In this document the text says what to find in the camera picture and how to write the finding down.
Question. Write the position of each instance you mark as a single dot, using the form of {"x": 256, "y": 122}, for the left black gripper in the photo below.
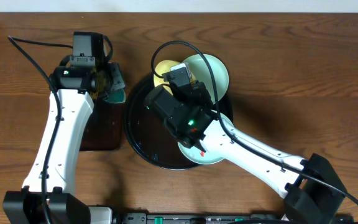
{"x": 114, "y": 80}

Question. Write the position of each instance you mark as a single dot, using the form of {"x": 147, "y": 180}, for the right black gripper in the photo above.
{"x": 197, "y": 85}

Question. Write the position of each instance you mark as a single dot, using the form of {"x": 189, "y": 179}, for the green and orange sponge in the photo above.
{"x": 116, "y": 97}

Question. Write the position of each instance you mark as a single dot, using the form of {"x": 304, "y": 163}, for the yellow plate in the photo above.
{"x": 159, "y": 83}

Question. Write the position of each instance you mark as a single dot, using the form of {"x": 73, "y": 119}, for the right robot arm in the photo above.
{"x": 311, "y": 189}

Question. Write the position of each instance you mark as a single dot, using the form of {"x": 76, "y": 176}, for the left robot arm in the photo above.
{"x": 47, "y": 194}

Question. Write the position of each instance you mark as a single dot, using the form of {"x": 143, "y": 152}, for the round black tray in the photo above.
{"x": 147, "y": 135}

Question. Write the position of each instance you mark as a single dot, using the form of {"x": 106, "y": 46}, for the rectangular black tray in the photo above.
{"x": 103, "y": 131}

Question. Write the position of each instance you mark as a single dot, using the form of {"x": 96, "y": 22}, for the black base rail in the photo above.
{"x": 144, "y": 218}

